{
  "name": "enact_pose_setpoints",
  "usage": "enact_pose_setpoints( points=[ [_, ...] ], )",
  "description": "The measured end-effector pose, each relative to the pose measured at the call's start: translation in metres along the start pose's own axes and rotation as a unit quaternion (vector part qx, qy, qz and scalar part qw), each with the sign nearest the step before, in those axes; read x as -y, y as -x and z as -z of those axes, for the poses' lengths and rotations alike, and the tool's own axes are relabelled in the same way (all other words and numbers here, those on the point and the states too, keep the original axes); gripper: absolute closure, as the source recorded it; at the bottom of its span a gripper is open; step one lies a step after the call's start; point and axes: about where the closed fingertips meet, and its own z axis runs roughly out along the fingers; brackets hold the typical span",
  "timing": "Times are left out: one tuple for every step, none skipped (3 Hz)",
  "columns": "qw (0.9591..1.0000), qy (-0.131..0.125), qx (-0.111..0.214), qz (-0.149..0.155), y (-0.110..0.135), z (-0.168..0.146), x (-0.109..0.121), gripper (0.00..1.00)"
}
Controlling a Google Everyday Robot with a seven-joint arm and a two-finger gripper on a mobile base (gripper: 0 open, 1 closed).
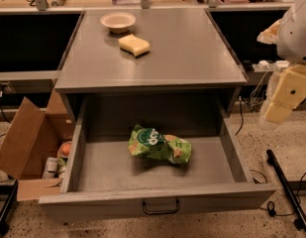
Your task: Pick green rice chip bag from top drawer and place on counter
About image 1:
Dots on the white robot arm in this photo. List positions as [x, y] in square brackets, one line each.
[289, 35]

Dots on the brown cardboard box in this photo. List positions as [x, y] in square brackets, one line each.
[33, 137]

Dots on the black drawer handle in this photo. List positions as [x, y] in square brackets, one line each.
[161, 208]

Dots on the white power strip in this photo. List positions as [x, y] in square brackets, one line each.
[277, 65]

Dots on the beige paper bowl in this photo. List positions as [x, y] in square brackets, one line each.
[118, 22]

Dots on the green rice chip bag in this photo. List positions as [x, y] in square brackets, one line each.
[149, 143]

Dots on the orange round item in box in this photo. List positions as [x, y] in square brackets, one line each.
[65, 149]

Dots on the black floor stand bar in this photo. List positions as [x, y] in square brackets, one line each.
[300, 221]

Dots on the grey counter cabinet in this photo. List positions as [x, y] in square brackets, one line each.
[186, 50]

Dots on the white can in box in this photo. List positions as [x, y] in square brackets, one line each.
[50, 168]

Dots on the grey open top drawer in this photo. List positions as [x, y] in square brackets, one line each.
[104, 181]

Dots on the yellow sponge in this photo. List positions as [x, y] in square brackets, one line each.
[134, 45]

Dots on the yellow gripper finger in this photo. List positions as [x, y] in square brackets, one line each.
[289, 92]

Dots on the black frame leg left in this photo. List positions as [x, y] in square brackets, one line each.
[8, 193]

